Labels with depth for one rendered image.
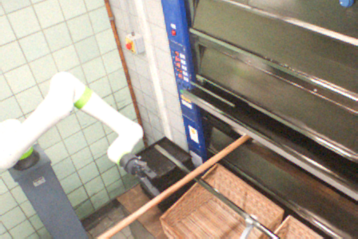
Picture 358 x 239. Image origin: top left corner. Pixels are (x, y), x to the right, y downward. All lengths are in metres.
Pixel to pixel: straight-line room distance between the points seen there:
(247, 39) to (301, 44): 0.28
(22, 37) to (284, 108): 1.59
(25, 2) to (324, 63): 1.72
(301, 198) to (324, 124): 0.53
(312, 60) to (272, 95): 0.32
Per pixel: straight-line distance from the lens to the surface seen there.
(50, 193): 2.39
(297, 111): 1.71
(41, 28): 2.62
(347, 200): 1.83
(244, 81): 1.89
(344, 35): 1.44
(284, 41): 1.62
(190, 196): 2.44
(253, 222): 1.73
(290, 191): 2.08
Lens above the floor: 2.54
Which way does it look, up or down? 41 degrees down
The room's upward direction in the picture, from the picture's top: 6 degrees counter-clockwise
